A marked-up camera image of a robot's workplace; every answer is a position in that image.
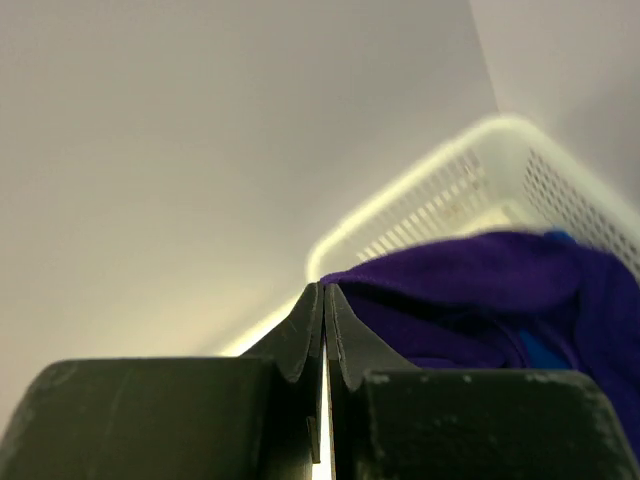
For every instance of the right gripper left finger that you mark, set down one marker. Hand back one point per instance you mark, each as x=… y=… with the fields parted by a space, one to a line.
x=253 y=416

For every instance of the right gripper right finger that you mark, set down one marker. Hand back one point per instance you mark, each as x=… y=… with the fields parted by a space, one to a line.
x=393 y=420

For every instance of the purple towel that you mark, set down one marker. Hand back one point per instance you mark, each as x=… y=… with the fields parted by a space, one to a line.
x=444 y=305

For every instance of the blue towel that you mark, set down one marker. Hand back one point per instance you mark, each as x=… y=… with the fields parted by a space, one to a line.
x=545 y=281

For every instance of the white plastic basket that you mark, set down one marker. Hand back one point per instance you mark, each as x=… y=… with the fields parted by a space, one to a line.
x=501 y=173

